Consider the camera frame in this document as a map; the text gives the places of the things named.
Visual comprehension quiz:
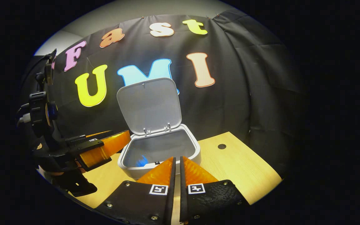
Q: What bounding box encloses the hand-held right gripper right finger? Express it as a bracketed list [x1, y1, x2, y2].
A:
[179, 156, 251, 224]

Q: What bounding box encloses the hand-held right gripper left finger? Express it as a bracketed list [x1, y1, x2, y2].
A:
[96, 156, 177, 225]

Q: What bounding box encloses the blue paper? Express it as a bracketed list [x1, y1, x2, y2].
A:
[135, 155, 149, 167]

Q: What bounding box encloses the white desktop garbage bin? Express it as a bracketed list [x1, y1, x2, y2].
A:
[117, 77, 202, 179]

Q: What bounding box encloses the black backdrop cloth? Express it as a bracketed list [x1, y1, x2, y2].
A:
[19, 9, 308, 178]

